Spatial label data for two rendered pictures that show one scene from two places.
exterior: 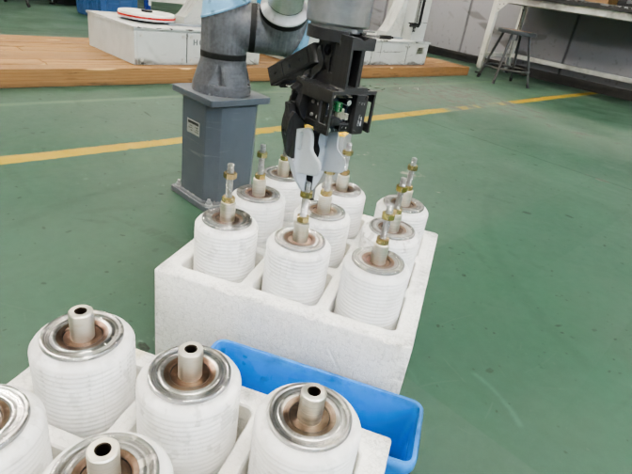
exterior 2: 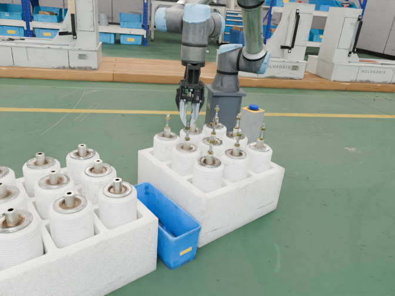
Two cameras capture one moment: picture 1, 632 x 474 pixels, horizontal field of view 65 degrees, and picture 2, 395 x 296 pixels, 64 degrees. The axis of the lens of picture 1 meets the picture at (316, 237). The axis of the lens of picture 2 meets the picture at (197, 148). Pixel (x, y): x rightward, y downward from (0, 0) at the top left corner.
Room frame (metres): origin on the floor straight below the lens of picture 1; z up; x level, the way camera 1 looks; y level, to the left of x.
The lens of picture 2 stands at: (-0.12, -0.57, 0.69)
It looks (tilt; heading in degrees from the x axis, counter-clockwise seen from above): 24 degrees down; 35
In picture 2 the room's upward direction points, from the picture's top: 5 degrees clockwise
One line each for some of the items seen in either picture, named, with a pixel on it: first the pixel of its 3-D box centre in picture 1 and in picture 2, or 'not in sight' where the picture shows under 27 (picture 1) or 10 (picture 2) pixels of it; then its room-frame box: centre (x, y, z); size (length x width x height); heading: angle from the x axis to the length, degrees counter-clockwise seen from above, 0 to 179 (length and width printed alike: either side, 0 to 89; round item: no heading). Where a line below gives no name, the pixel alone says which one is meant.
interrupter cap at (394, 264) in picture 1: (377, 260); (209, 162); (0.62, -0.09, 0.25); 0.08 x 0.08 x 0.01
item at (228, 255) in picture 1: (224, 270); (166, 158); (0.67, 0.14, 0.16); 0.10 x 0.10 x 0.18
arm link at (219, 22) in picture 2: not in sight; (204, 24); (0.73, 0.05, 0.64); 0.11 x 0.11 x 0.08; 13
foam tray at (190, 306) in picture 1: (309, 291); (208, 180); (0.76, -0.01, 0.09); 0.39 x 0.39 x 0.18; 76
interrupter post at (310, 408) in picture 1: (311, 404); (117, 185); (0.32, -0.02, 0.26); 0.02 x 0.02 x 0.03
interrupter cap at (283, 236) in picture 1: (299, 239); (186, 148); (0.65, 0.02, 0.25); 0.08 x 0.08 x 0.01
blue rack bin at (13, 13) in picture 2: not in sight; (14, 11); (2.44, 5.06, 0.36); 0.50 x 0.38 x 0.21; 48
